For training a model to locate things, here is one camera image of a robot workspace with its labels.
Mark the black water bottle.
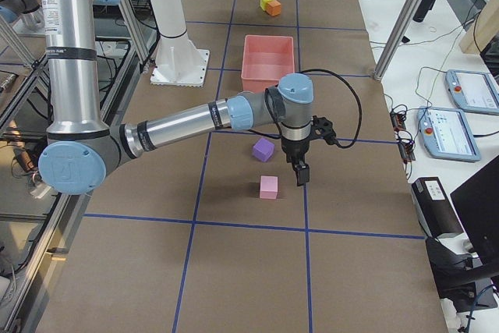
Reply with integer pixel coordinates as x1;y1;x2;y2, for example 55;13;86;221
412;0;436;23

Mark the small circuit board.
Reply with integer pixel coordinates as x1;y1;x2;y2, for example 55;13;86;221
390;110;416;164

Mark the black box with label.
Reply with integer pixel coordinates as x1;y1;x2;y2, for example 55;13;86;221
411;177;464;239

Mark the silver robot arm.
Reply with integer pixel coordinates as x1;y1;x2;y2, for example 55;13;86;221
38;0;313;195

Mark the teach pendant tablet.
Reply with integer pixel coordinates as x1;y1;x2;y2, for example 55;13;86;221
445;69;498;115
417;107;481;162

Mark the far teach pendant tablet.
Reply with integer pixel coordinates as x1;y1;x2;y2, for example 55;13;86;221
445;69;498;115

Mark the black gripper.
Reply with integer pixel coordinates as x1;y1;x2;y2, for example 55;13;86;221
281;137;310;186

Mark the aluminium frame post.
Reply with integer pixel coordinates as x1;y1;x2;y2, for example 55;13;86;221
373;0;422;81

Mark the black monitor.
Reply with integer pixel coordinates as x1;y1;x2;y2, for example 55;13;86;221
451;157;499;264

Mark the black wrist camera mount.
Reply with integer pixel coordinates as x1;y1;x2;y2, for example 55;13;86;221
310;115;338;145

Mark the near teach pendant tablet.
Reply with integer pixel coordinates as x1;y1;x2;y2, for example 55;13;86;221
417;107;481;162

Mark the pink plastic bin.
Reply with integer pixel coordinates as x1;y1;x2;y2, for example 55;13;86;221
241;34;295;93

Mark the yellow foam block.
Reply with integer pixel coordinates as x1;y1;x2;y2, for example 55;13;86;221
260;0;272;12

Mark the orange foam block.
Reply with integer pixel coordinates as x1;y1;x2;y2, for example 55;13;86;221
265;0;281;16

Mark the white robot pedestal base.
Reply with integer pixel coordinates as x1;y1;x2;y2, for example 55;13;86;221
150;0;210;87

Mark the purple foam block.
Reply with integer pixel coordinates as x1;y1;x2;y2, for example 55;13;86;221
252;138;274;162

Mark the pink foam block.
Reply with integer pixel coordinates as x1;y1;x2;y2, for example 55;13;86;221
260;175;278;200

